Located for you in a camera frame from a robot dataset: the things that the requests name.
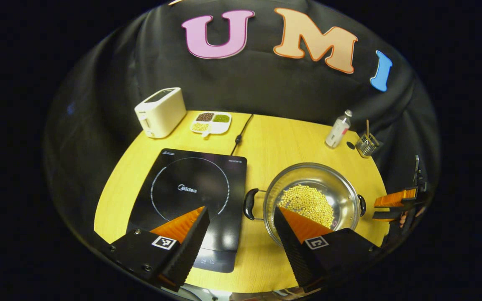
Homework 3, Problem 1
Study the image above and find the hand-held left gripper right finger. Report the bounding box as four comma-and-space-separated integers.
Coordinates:
274, 206, 382, 293

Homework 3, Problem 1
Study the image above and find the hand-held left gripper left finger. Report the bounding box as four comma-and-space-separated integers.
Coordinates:
108, 206, 210, 292

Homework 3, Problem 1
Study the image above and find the pile of yellow soybeans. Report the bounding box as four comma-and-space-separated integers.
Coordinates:
278, 184, 335, 229

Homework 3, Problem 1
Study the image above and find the steel pot with black handles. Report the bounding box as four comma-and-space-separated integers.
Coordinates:
243, 162, 367, 247

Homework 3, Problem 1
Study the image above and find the black induction cooktop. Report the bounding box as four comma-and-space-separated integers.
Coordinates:
126, 148, 248, 273

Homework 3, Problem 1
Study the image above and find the black clamp stand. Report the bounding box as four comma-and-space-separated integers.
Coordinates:
413, 155, 429, 186

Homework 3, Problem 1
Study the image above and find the clear glass container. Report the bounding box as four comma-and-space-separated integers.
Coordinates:
355, 133, 380, 158

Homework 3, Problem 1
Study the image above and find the clear plastic bottle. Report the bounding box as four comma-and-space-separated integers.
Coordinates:
325, 110, 353, 149

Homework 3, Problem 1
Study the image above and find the white divided bean dish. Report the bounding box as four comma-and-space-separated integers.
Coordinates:
190, 111, 232, 138

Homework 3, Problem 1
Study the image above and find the white toaster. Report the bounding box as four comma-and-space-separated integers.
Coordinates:
134, 87, 187, 139

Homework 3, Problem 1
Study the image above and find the black power cable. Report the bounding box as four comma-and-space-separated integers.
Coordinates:
230, 114, 254, 156

